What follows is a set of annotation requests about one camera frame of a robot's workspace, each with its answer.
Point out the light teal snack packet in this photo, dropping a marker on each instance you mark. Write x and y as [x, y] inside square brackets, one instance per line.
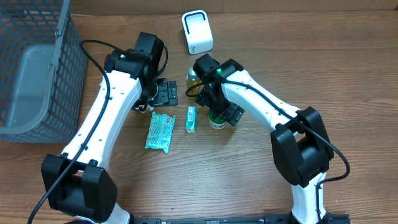
[160, 132]

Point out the dark grey plastic basket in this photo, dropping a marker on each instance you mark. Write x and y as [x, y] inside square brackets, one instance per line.
[43, 72]

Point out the yellow Vim dish soap bottle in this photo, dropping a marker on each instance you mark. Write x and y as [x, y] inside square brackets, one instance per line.
[193, 79]

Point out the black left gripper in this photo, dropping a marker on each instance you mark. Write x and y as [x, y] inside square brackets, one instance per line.
[161, 98]

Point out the cream brown bread bag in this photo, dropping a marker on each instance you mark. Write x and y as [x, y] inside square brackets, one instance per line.
[144, 108]

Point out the white barcode scanner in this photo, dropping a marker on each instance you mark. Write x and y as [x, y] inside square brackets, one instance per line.
[197, 31]

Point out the green-capped white bottle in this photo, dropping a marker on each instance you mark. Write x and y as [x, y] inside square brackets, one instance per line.
[216, 122]

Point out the small teal white box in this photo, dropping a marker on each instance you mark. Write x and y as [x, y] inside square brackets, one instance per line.
[191, 120]

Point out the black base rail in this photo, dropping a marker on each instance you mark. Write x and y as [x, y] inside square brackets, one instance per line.
[267, 219]

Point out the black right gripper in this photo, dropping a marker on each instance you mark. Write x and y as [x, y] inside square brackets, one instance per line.
[232, 114]

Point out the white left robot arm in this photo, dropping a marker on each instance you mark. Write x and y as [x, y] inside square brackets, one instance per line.
[77, 182]

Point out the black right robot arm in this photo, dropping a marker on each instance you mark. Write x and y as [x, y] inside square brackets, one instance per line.
[298, 137]

